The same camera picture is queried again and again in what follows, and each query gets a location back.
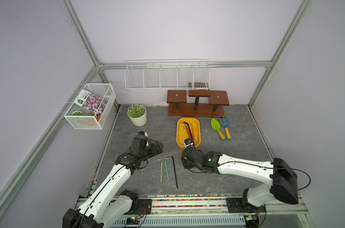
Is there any orange hex key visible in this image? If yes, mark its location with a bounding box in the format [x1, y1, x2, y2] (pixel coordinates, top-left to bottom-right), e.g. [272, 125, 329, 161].
[189, 123, 196, 145]

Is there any long black hex key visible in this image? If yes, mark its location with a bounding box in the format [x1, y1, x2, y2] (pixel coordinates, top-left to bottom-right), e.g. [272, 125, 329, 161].
[182, 122, 193, 141]

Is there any yellow hex key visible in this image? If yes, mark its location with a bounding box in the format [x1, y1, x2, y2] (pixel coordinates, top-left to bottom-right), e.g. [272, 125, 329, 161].
[177, 127, 189, 145]

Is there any red long hex key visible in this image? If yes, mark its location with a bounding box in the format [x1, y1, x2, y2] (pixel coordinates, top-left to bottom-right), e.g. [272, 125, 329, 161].
[183, 122, 196, 146]

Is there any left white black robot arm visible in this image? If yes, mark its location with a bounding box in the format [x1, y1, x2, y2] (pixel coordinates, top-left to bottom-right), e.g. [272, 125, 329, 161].
[62, 135, 163, 228]

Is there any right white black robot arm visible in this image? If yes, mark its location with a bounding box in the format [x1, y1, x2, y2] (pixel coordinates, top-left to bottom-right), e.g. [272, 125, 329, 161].
[181, 146, 299, 213]

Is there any green small hex key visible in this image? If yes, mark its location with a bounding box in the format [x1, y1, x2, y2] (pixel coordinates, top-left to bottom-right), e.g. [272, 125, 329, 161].
[158, 159, 163, 184]

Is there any yellow plastic storage box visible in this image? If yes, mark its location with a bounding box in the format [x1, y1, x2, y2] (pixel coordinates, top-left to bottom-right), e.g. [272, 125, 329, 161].
[176, 117, 201, 149]

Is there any blue small hex key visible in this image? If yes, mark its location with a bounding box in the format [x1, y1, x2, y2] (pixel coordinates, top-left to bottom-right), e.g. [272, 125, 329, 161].
[164, 158, 170, 180]

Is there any thin black hex key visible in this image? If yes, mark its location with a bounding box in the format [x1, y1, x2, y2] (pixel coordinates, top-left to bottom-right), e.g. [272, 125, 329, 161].
[166, 155, 179, 189]

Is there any white pot green plant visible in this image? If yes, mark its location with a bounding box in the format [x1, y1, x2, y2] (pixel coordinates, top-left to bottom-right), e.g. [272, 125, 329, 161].
[127, 105, 147, 127]

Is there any green toy garden trowel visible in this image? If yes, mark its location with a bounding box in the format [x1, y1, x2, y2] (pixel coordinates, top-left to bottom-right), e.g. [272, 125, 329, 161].
[210, 118, 227, 141]

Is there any blue toy garden rake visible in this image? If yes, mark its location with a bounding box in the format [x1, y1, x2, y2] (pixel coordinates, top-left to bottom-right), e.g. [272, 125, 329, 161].
[218, 117, 232, 140]

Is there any brown wooden tiered stand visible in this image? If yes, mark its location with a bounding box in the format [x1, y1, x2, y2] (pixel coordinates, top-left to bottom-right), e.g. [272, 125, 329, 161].
[167, 90, 230, 117]

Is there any small dark tray in shelf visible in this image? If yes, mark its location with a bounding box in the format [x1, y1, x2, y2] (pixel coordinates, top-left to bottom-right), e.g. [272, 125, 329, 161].
[188, 82, 209, 89]

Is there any flower seed packet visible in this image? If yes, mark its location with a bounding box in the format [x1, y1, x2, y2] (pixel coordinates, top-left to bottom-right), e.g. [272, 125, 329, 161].
[73, 89, 107, 116]

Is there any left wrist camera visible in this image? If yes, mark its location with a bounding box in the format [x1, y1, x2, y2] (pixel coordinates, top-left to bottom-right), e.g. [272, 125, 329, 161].
[132, 131, 148, 151]

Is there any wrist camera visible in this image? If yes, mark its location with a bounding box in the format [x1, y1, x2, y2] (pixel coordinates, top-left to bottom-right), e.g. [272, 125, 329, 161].
[184, 138, 195, 148]
[132, 131, 148, 151]

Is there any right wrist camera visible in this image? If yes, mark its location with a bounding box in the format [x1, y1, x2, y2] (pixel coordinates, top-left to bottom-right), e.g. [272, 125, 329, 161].
[184, 138, 195, 148]

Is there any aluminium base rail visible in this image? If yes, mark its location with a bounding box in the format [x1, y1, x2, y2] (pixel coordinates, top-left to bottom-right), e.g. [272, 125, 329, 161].
[66, 194, 317, 228]

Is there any white wire wall basket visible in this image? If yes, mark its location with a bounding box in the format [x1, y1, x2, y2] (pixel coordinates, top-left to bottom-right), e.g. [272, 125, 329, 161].
[64, 83, 116, 130]

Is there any long white wire shelf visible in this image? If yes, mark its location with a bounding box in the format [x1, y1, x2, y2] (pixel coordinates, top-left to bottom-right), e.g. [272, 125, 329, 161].
[125, 59, 210, 90]

